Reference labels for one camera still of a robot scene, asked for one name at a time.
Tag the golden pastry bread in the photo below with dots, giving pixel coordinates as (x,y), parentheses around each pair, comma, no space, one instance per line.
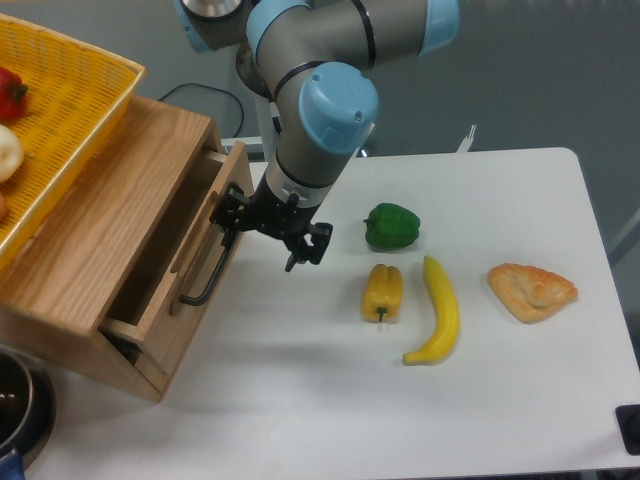
(529,293)

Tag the wooden drawer cabinet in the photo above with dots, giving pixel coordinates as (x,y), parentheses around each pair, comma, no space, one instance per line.
(56,292)

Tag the black drawer handle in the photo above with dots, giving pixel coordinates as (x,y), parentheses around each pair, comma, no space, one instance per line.
(208,267)

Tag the white round vegetable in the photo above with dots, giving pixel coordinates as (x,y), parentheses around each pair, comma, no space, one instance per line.
(11,153)

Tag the yellow bell pepper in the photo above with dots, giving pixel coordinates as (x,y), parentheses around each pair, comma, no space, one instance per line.
(383,294)

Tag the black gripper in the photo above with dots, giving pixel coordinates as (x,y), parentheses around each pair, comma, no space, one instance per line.
(287,220)

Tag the yellow plastic basket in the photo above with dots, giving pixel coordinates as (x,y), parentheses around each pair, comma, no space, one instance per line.
(77,93)

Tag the black corner device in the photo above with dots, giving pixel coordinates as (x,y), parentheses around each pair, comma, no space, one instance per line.
(628,419)

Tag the yellow banana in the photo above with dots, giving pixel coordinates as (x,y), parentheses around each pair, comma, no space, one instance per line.
(447,327)

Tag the green bell pepper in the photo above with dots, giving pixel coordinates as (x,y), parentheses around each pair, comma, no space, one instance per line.
(391,227)

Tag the dark metal pot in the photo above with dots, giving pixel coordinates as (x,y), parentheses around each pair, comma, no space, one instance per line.
(28,410)

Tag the red bell pepper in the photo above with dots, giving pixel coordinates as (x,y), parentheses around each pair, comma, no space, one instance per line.
(13,99)

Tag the wooden top drawer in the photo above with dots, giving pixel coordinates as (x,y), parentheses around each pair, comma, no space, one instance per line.
(158,308)

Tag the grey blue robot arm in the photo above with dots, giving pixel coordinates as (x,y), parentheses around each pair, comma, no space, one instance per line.
(286,34)

